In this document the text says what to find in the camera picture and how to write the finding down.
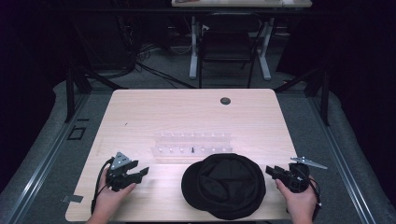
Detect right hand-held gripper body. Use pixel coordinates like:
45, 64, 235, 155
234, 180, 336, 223
281, 156, 329, 194

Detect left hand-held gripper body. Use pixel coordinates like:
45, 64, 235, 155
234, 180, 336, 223
105, 151, 140, 192

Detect person's left hand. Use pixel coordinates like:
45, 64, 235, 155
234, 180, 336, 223
92, 163, 137, 219

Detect person's right hand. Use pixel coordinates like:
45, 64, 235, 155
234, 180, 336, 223
275, 175, 318, 222

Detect black cloth hat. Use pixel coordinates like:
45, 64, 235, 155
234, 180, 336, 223
180, 152, 267, 221

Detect grey tape strip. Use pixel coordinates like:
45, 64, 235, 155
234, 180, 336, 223
61, 193, 85, 204

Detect clear acrylic peg rack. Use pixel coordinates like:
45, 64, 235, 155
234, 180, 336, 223
150, 132, 234, 158

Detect black tape square outline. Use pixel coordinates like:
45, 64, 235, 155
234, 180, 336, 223
66, 118, 91, 142

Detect black metal stand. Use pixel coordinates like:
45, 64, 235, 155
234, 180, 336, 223
64, 63, 129, 124
273, 65, 332, 127

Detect black chair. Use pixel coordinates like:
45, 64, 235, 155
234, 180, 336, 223
197, 12, 263, 90

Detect white-legged wooden desk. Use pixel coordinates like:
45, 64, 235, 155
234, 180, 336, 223
171, 0, 314, 82

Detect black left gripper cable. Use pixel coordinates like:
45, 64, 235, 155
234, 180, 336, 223
91, 157, 116, 216

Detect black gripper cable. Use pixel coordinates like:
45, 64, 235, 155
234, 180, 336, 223
307, 175, 323, 222
91, 157, 116, 216

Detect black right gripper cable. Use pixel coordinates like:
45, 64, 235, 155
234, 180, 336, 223
307, 175, 323, 222

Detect aluminium floor rail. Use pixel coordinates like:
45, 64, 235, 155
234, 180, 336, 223
307, 94, 379, 224
6, 92, 92, 224

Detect black floor cables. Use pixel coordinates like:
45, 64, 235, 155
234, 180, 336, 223
118, 15, 199, 90

